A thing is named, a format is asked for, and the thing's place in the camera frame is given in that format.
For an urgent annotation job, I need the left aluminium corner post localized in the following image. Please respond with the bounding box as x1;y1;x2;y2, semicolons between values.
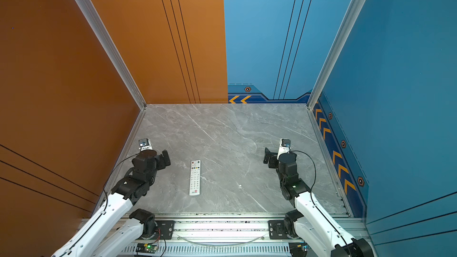
75;0;146;111

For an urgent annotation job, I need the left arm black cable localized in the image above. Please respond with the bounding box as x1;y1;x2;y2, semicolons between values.
62;153;142;254

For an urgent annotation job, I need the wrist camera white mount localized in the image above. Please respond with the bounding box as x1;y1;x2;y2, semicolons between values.
139;138;153;152
277;139;291;159

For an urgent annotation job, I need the aluminium corner post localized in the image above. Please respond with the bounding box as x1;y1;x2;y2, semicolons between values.
307;0;366;111
75;0;146;111

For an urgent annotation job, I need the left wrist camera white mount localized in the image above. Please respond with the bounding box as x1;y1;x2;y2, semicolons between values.
139;138;153;152

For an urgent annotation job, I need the aluminium rail frame front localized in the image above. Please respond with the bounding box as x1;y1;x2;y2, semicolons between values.
64;212;379;257

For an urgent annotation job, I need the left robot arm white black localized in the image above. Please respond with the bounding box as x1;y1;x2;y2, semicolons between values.
53;149;171;257

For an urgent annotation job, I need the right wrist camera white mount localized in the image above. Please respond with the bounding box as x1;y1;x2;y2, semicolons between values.
277;139;291;159

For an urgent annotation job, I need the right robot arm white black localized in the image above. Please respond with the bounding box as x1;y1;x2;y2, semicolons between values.
264;140;375;257

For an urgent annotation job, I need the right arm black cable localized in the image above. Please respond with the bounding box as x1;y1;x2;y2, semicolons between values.
292;150;354;257

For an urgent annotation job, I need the circuit board right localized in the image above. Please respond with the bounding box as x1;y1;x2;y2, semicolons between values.
289;243;308;257

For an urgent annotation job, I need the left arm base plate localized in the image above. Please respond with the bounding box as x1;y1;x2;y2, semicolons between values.
140;220;175;240

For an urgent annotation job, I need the green circuit board left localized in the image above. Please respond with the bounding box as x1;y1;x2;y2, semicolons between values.
135;243;159;255

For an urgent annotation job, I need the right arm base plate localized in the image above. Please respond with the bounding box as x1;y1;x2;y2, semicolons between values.
267;220;304;242

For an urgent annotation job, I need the right aluminium corner post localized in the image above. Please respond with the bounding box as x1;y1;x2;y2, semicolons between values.
307;0;366;111

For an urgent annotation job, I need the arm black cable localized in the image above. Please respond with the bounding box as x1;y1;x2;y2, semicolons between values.
292;150;354;257
62;153;142;254

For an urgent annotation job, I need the white remote control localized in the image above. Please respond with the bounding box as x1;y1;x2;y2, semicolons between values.
189;160;201;196

